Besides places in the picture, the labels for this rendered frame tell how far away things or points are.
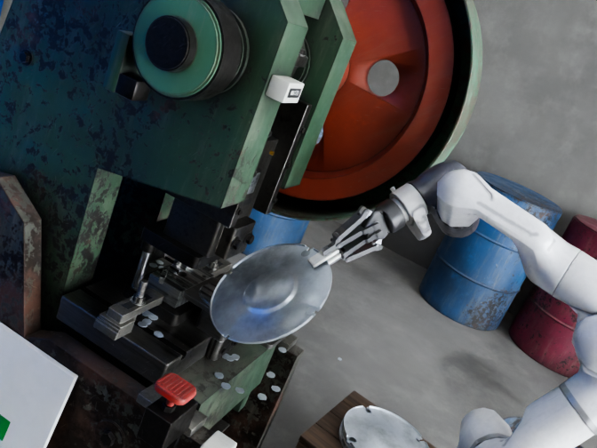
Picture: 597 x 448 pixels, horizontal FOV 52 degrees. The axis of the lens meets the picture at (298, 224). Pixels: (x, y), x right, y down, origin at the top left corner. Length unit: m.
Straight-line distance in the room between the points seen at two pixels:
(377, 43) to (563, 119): 2.98
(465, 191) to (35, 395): 1.03
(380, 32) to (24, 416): 1.24
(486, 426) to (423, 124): 0.72
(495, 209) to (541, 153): 3.22
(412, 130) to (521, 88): 2.97
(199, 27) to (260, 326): 0.62
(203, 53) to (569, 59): 3.66
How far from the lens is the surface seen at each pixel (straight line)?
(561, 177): 4.55
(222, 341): 1.48
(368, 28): 1.68
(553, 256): 1.35
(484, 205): 1.33
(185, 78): 1.10
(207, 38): 1.07
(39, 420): 1.53
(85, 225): 1.44
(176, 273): 1.53
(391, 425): 2.08
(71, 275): 1.50
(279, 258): 1.46
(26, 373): 1.53
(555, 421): 1.36
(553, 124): 4.53
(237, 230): 1.38
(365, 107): 1.67
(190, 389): 1.21
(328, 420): 2.02
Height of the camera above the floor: 1.48
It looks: 19 degrees down
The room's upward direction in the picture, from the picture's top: 22 degrees clockwise
